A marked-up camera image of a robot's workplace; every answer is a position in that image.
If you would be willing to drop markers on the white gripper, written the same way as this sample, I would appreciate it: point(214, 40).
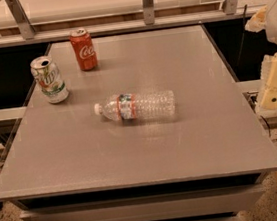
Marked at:
point(268, 66)

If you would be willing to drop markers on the clear plastic water bottle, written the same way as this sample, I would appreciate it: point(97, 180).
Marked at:
point(137, 106)

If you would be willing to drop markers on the grey table cabinet with drawers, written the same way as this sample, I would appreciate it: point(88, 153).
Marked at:
point(206, 162)

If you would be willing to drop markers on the red Coca-Cola can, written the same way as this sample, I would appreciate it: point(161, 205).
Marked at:
point(83, 47)

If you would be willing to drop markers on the green white 7UP can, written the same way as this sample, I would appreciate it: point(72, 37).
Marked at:
point(46, 74)

